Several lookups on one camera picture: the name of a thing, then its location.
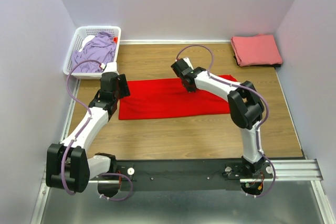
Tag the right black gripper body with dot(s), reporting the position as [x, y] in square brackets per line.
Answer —
[190, 89]

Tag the white plastic laundry basket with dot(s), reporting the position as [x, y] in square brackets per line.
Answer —
[80, 34]

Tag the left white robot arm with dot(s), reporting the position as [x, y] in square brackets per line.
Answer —
[67, 165]

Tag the red t shirt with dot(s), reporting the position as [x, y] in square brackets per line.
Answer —
[167, 98]

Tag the aluminium frame rail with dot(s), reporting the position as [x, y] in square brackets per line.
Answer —
[297, 197]

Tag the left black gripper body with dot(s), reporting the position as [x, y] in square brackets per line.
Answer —
[117, 95]

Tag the white garment in basket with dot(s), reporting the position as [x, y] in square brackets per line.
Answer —
[85, 41]

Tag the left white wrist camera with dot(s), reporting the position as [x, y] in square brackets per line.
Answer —
[109, 67]

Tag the folded pink t shirt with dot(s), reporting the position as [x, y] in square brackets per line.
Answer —
[260, 49]

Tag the purple t shirt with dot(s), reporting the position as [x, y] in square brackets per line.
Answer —
[102, 49]

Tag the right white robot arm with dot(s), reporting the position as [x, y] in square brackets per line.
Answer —
[245, 107]

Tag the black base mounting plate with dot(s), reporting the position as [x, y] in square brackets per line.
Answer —
[184, 175]

